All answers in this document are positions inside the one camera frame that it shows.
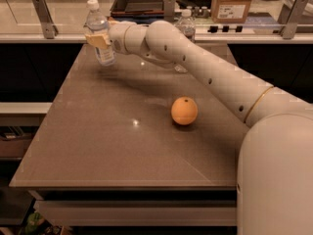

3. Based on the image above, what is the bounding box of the orange fruit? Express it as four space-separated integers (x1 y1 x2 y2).
171 97 198 125

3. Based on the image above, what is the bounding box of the clear plastic water bottle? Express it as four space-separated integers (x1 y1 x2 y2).
175 9 196 42

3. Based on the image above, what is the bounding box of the right metal glass bracket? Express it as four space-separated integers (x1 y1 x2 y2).
280 0 309 39

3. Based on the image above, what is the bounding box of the dark open tray bin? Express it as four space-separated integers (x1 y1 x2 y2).
111 0 163 17

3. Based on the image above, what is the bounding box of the left metal glass bracket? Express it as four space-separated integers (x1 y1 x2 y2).
31 0 59 39

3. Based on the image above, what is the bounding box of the middle metal glass bracket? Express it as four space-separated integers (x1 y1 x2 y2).
163 0 175 23

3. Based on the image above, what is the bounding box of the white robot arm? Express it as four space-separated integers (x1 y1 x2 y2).
86 21 313 235

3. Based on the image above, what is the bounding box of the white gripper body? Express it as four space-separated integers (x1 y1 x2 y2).
109 22 135 55

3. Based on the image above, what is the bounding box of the cardboard box with label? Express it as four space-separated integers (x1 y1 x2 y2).
211 0 251 24

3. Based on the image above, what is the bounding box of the green object under table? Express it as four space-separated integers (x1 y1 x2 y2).
24 212 45 235

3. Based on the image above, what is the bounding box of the blue label plastic bottle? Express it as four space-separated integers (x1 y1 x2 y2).
85 0 115 66

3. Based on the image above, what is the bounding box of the metal glass bracket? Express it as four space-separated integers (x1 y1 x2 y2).
31 0 59 39
163 0 175 23
280 0 309 39

